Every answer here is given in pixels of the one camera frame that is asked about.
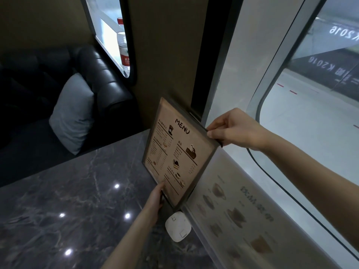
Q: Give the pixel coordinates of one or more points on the water bottle with red cap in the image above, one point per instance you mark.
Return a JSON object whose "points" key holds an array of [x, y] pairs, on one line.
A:
{"points": [[120, 22]]}

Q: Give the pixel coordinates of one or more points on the dark rounded window frame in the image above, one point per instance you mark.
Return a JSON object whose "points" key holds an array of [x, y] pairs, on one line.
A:
{"points": [[131, 39]]}

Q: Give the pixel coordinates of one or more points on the large rounded glass window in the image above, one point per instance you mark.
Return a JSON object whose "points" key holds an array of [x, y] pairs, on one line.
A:
{"points": [[314, 109]]}

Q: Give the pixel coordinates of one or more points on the person's left thumb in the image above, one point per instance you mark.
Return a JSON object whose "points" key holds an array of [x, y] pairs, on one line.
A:
{"points": [[160, 193]]}

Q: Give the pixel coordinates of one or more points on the person's right thumb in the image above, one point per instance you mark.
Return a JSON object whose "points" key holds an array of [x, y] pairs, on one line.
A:
{"points": [[215, 134]]}

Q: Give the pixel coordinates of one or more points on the person's right hand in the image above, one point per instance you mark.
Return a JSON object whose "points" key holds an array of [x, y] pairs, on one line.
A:
{"points": [[242, 130]]}

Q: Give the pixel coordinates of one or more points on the clear water bottle red label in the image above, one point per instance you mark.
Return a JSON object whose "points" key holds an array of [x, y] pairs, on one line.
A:
{"points": [[123, 54]]}

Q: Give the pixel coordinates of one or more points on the brown framed menu board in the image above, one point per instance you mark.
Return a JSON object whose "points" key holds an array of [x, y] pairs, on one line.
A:
{"points": [[179, 154]]}

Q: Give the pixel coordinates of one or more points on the black vertical pillar strip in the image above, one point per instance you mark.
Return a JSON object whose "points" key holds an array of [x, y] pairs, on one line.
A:
{"points": [[210, 53]]}

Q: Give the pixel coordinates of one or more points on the grey cushion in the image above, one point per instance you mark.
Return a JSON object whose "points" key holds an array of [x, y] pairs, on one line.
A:
{"points": [[73, 114]]}

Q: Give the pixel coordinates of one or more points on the person's left forearm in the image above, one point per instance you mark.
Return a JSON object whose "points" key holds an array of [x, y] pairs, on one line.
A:
{"points": [[126, 246]]}

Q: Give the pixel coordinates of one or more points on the white square call button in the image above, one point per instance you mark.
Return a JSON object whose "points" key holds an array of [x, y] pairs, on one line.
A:
{"points": [[178, 227]]}

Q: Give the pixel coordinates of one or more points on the black leather sofa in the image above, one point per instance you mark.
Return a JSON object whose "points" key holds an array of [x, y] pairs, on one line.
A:
{"points": [[98, 81]]}

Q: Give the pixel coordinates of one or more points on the person's right forearm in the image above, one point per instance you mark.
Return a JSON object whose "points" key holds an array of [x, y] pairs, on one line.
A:
{"points": [[314, 179]]}

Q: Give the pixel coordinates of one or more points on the person's left hand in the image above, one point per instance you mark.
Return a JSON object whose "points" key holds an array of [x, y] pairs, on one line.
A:
{"points": [[153, 205]]}

